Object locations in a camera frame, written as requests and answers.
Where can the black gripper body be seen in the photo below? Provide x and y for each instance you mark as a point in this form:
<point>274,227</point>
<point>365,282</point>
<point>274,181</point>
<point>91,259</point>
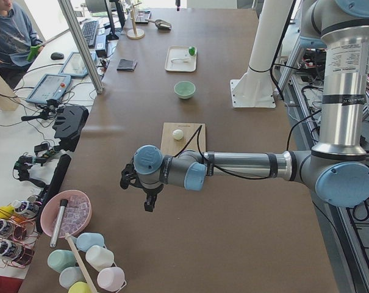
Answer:
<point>150,192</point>

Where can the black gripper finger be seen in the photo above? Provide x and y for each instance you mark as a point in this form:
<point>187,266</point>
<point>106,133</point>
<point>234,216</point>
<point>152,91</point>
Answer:
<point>149,203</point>

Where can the white ceramic spoon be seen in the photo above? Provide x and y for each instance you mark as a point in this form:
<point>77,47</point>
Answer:
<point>176,60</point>

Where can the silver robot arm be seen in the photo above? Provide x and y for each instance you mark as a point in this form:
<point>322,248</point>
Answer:
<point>335,167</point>

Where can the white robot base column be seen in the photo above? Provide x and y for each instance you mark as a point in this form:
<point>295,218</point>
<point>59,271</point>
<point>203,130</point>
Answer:
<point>255,88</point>

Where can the pink bowl with ice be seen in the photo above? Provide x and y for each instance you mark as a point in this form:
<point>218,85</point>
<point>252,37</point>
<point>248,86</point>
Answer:
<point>76,216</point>

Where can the white steamed bun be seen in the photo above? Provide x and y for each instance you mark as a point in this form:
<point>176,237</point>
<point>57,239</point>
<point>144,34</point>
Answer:
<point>178,134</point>

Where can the metal tube in bowl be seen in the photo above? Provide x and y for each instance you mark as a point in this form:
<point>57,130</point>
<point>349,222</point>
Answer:
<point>56,230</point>

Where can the light green ceramic bowl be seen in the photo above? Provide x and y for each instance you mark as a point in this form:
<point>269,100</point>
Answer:
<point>184,89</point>

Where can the white cup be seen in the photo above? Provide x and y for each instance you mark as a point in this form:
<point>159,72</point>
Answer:
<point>99,257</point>

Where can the light blue cup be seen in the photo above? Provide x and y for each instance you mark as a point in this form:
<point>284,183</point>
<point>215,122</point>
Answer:
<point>87,240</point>

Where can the pink cup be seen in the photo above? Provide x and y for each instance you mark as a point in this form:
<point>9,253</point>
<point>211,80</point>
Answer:
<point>111,279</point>

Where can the black device on desk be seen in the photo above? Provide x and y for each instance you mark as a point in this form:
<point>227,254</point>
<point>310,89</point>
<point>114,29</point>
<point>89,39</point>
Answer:
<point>68,125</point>

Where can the pale blue cup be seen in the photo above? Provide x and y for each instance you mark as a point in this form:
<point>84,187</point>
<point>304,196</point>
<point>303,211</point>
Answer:
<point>70,276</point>

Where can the yellow cup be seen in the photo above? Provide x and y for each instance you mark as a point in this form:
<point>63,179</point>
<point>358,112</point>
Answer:
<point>79,287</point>

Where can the mint green cup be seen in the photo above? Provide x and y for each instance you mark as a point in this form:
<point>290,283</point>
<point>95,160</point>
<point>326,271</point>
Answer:
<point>59,260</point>

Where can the folded grey cloth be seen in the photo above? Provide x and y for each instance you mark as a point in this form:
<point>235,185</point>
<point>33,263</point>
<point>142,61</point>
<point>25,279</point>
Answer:
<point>127,65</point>

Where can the teach pendant tablet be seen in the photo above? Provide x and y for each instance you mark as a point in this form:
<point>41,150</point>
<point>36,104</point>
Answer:
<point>74,66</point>
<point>50,86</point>

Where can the cream rabbit serving tray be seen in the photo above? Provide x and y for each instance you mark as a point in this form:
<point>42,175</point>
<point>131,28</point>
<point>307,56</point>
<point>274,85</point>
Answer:
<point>180,52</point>

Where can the green lime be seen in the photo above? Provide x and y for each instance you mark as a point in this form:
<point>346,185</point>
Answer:
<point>192,50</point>

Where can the black computer mouse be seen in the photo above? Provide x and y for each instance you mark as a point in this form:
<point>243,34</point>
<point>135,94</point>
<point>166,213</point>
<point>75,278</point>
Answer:
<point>57,56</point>

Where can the wooden stand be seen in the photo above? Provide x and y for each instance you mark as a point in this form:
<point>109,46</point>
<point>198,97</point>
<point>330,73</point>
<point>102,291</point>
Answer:
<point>134,33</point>

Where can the black keyboard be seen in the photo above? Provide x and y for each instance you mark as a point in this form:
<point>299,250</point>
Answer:
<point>89,31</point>

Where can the metal scoop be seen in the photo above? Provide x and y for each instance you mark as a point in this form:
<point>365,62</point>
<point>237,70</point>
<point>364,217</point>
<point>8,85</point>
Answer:
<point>160,24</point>

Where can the seated person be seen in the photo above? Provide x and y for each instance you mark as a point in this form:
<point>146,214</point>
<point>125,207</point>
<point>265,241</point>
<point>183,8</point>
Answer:
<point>17,36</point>

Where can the copper wire bottle rack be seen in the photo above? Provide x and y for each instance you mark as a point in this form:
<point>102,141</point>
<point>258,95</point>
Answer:
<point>18,233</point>

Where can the aluminium frame post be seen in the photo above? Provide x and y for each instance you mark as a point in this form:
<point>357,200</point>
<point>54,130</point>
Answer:
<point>82,47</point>

